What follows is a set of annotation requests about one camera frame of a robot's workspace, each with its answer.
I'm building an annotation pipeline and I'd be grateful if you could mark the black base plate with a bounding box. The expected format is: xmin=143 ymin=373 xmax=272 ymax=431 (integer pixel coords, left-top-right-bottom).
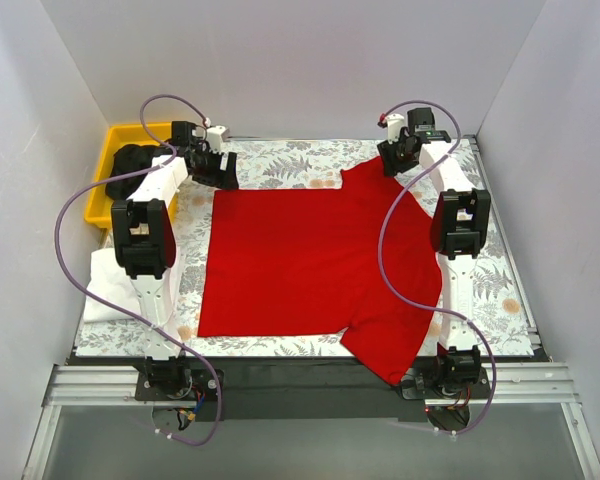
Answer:
xmin=134 ymin=368 xmax=224 ymax=401
xmin=395 ymin=368 xmax=491 ymax=401

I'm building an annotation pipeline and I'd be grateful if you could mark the black crumpled t shirt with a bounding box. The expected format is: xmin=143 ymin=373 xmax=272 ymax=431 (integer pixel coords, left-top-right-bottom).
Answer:
xmin=105 ymin=144 xmax=169 ymax=201

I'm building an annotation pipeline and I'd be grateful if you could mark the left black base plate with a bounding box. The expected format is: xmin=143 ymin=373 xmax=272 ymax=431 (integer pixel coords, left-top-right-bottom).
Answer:
xmin=134 ymin=368 xmax=224 ymax=401

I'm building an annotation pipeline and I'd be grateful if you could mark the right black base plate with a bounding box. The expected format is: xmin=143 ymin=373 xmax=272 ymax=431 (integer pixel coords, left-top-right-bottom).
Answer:
xmin=395 ymin=368 xmax=491 ymax=401

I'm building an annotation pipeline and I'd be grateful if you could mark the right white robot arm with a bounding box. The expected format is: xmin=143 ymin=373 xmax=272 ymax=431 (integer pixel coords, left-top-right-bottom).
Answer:
xmin=378 ymin=102 xmax=491 ymax=398

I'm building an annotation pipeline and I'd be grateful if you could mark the aluminium frame rail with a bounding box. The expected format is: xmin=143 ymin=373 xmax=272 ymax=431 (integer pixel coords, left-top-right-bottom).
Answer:
xmin=43 ymin=359 xmax=579 ymax=406

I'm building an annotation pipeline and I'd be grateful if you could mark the red t shirt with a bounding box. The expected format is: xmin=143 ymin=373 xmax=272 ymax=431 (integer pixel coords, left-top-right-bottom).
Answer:
xmin=198 ymin=158 xmax=442 ymax=385

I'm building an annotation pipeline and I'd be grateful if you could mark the floral patterned table mat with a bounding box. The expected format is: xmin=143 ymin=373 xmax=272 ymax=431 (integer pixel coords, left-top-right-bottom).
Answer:
xmin=74 ymin=140 xmax=541 ymax=357

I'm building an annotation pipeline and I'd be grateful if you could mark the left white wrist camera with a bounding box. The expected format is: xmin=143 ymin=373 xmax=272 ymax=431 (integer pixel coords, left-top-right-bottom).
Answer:
xmin=203 ymin=125 xmax=229 ymax=154

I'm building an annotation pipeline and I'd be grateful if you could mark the yellow plastic bin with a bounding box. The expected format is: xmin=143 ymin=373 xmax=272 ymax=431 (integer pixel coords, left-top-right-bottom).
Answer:
xmin=84 ymin=124 xmax=159 ymax=231

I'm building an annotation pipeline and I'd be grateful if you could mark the white folded t shirt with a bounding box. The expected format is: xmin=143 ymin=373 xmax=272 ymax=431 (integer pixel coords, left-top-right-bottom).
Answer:
xmin=83 ymin=248 xmax=182 ymax=329

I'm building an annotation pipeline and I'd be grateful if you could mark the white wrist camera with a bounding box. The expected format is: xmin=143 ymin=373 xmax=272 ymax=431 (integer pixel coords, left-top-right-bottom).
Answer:
xmin=377 ymin=113 xmax=407 ymax=143
xmin=203 ymin=125 xmax=229 ymax=154

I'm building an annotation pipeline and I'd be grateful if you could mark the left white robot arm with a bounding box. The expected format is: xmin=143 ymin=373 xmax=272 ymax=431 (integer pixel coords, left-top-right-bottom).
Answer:
xmin=111 ymin=121 xmax=239 ymax=401

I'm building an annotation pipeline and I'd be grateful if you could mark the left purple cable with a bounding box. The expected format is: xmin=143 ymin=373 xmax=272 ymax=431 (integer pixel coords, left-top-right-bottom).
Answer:
xmin=53 ymin=93 xmax=225 ymax=447

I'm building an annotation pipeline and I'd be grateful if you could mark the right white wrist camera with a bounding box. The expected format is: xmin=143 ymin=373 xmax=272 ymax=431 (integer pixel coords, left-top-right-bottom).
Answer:
xmin=377 ymin=113 xmax=407 ymax=143

